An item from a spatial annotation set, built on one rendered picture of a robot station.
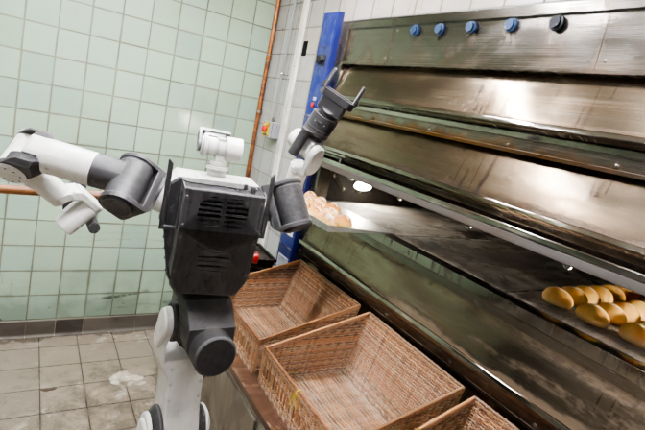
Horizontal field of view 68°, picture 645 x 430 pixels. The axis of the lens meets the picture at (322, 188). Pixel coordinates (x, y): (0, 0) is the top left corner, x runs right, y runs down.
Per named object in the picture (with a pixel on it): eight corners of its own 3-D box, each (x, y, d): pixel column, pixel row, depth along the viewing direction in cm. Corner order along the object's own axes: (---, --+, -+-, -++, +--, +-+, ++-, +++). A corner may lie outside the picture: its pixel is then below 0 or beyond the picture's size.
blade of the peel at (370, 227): (326, 231, 188) (328, 225, 187) (268, 196, 233) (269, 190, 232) (394, 234, 207) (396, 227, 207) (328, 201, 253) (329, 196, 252)
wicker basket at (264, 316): (292, 306, 258) (301, 258, 253) (350, 362, 212) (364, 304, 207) (205, 311, 231) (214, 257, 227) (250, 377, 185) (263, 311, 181)
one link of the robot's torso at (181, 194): (271, 314, 126) (297, 183, 120) (133, 309, 113) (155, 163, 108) (250, 272, 153) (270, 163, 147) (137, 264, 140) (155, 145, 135)
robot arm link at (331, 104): (353, 107, 144) (332, 139, 147) (358, 105, 153) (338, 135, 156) (319, 83, 144) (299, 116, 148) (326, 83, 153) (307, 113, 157)
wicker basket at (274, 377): (357, 368, 208) (370, 309, 203) (448, 461, 160) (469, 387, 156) (254, 381, 182) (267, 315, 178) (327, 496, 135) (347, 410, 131)
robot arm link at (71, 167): (-16, 152, 112) (81, 179, 115) (13, 113, 120) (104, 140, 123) (-4, 179, 121) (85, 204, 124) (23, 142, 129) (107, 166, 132)
